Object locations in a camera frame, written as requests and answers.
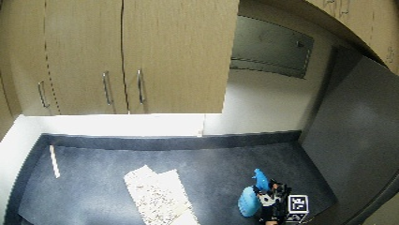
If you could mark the white marker cube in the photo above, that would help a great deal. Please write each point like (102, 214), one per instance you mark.
(298, 203)

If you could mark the white speckled cloth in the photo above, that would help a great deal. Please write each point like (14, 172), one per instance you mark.
(159, 197)

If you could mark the dark grey tall appliance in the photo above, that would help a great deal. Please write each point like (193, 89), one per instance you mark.
(352, 140)

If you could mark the white narrow strip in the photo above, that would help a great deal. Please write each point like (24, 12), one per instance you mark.
(54, 162)

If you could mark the grey wall panel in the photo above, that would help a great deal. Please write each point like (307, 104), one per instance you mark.
(271, 47)

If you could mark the wooden wall cabinet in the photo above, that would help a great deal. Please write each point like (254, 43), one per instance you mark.
(123, 47)

